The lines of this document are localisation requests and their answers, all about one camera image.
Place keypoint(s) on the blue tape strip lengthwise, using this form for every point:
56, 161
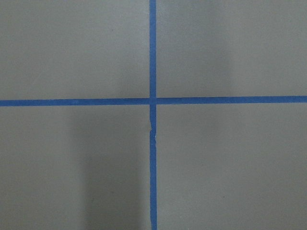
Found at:
152, 116

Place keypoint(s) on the blue tape strip crosswise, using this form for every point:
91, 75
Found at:
157, 101

